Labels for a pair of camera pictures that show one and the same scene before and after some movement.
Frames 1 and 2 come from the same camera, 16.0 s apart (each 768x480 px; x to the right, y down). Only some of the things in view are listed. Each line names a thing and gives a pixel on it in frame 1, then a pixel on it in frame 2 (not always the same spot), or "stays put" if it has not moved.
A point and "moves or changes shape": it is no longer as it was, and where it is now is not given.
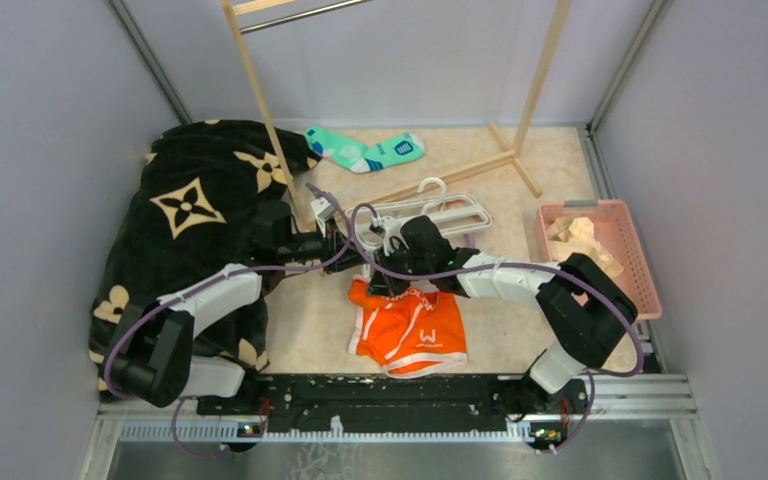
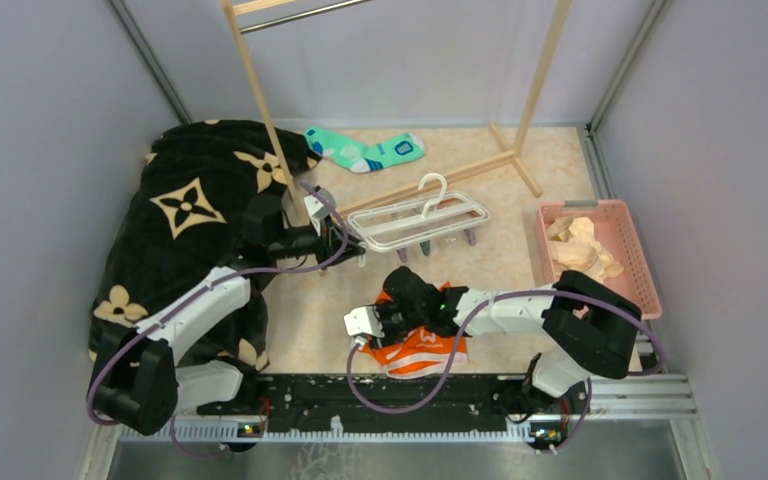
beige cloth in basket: [576, 235] stays put
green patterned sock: [360, 157] stays put
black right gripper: [383, 283] -> [388, 335]
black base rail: [396, 403] stays put
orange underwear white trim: [411, 334] moves or changes shape
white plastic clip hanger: [457, 213] stays put
